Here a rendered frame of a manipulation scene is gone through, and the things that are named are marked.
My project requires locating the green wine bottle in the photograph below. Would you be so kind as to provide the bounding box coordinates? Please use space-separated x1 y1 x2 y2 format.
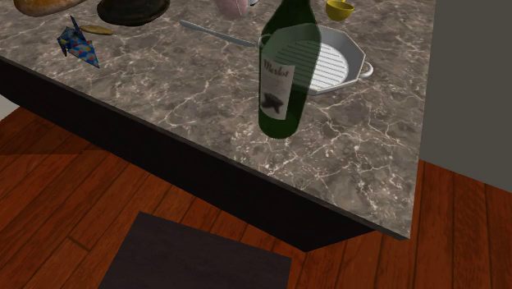
258 0 322 140

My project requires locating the dark kitchen counter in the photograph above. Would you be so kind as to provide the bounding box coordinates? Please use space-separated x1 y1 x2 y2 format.
0 56 376 253

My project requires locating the grey octagonal grill pan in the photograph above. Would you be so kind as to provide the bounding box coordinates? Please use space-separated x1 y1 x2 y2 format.
179 19 375 97

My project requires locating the dark floor mat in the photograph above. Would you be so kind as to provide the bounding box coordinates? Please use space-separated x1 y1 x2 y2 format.
98 211 293 289

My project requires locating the pink cup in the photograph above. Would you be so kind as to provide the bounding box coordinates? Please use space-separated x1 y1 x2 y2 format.
214 0 250 19

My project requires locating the yellow bowl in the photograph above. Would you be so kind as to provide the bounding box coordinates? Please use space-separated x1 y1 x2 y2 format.
325 0 356 23

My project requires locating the black round bowl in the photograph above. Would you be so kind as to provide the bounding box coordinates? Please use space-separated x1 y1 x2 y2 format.
96 0 171 27

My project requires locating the small tan oval piece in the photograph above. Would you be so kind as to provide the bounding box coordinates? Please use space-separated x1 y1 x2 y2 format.
79 25 115 36

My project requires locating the colourful paper crane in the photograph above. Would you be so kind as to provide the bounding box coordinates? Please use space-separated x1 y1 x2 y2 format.
57 15 101 70

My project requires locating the brown bread loaf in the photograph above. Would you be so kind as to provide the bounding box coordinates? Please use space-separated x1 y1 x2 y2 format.
12 0 87 18

